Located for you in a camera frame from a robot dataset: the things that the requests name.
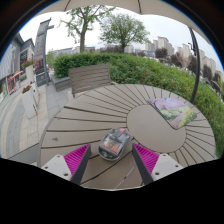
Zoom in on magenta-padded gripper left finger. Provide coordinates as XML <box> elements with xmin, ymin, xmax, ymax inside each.
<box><xmin>40</xmin><ymin>143</ymin><xmax>93</xmax><ymax>186</ymax></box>

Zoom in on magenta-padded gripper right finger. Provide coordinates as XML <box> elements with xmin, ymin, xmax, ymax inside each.
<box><xmin>131</xmin><ymin>143</ymin><xmax>184</xmax><ymax>186</ymax></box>

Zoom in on white planter with flowers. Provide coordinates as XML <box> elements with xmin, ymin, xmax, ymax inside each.
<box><xmin>22</xmin><ymin>59</ymin><xmax>36</xmax><ymax>85</ymax></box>
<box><xmin>20</xmin><ymin>84</ymin><xmax>40</xmax><ymax>120</ymax></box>

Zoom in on brown slatted chair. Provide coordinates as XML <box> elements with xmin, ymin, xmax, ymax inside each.
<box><xmin>68</xmin><ymin>64</ymin><xmax>113</xmax><ymax>98</ymax></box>

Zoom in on green hedge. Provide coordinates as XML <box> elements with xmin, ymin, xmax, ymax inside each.
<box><xmin>51</xmin><ymin>51</ymin><xmax>224</xmax><ymax>158</ymax></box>

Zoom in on dark curved parasol pole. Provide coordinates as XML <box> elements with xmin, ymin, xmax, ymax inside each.
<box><xmin>187</xmin><ymin>26</ymin><xmax>202</xmax><ymax>105</ymax></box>

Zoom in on grey sign pillar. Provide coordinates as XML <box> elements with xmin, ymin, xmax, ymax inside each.
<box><xmin>34</xmin><ymin>18</ymin><xmax>55</xmax><ymax>87</ymax></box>

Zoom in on dark storefront building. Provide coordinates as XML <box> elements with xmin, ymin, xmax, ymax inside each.
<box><xmin>0</xmin><ymin>33</ymin><xmax>36</xmax><ymax>101</ymax></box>

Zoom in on distant apartment buildings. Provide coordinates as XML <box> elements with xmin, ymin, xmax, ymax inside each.
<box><xmin>123</xmin><ymin>35</ymin><xmax>218</xmax><ymax>75</ymax></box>

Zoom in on tall thin-crowned tree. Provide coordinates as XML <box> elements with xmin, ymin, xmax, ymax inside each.
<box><xmin>59</xmin><ymin>4</ymin><xmax>116</xmax><ymax>54</ymax></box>

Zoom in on round-crowned green tree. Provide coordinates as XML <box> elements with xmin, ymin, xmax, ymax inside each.
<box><xmin>99</xmin><ymin>13</ymin><xmax>151</xmax><ymax>54</ymax></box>

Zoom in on beige parasol canopy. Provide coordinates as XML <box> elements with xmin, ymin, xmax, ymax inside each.
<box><xmin>36</xmin><ymin>0</ymin><xmax>212</xmax><ymax>45</ymax></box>

